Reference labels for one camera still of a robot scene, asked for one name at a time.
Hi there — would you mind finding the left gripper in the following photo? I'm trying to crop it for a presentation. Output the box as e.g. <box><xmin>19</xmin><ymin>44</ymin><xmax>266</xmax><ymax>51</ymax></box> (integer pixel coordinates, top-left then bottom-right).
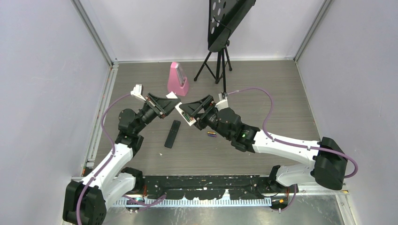
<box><xmin>134</xmin><ymin>93</ymin><xmax>180</xmax><ymax>134</ymax></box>

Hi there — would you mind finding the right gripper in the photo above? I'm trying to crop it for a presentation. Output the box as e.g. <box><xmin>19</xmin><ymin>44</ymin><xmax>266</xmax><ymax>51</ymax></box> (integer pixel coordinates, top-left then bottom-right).
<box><xmin>179</xmin><ymin>95</ymin><xmax>232</xmax><ymax>140</ymax></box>

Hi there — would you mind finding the white remote control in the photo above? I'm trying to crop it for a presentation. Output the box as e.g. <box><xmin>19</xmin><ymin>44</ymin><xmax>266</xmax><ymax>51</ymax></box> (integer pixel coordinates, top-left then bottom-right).
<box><xmin>166</xmin><ymin>92</ymin><xmax>197</xmax><ymax>126</ymax></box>

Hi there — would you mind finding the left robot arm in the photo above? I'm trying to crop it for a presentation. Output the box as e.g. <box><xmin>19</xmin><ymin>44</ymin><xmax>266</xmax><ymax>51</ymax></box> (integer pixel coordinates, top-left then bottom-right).
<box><xmin>62</xmin><ymin>93</ymin><xmax>181</xmax><ymax>225</ymax></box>

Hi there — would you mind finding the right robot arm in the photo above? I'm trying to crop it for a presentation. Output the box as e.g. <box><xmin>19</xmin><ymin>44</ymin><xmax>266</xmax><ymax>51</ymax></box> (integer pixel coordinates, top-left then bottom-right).
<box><xmin>179</xmin><ymin>95</ymin><xmax>347</xmax><ymax>192</ymax></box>

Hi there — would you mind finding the black remote control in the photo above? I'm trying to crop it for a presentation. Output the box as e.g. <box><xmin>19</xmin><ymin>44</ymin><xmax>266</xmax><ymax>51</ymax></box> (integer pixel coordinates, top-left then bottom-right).
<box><xmin>164</xmin><ymin>120</ymin><xmax>181</xmax><ymax>149</ymax></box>

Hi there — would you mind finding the pink metronome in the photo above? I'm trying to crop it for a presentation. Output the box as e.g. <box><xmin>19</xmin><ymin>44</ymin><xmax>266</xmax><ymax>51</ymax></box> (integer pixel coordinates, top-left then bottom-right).
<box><xmin>167</xmin><ymin>62</ymin><xmax>189</xmax><ymax>97</ymax></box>

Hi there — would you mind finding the black music stand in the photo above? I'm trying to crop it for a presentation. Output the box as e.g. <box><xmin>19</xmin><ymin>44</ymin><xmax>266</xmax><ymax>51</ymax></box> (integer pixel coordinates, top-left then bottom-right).
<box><xmin>194</xmin><ymin>0</ymin><xmax>256</xmax><ymax>95</ymax></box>

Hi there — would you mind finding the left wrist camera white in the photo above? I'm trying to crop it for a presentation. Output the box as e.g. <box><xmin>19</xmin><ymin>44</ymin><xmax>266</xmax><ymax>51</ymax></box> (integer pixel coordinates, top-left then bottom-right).
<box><xmin>130</xmin><ymin>84</ymin><xmax>145</xmax><ymax>102</ymax></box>

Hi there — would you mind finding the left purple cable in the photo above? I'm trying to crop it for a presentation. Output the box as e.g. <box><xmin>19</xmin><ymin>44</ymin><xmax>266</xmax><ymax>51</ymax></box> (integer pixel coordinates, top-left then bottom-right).
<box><xmin>76</xmin><ymin>93</ymin><xmax>134</xmax><ymax>225</ymax></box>

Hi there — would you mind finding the purple cable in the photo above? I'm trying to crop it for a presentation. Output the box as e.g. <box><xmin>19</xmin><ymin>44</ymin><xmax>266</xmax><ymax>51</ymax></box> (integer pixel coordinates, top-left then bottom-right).
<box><xmin>222</xmin><ymin>87</ymin><xmax>359</xmax><ymax>179</ymax></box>
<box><xmin>76</xmin><ymin>93</ymin><xmax>134</xmax><ymax>225</ymax></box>

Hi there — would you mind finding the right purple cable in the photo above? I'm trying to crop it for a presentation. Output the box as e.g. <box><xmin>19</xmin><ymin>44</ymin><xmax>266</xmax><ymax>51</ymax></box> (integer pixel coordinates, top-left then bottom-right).
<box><xmin>222</xmin><ymin>87</ymin><xmax>359</xmax><ymax>179</ymax></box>

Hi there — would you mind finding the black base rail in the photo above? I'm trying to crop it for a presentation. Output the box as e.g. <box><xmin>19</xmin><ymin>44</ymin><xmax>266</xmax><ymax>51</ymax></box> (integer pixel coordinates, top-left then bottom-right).
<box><xmin>133</xmin><ymin>175</ymin><xmax>276</xmax><ymax>200</ymax></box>

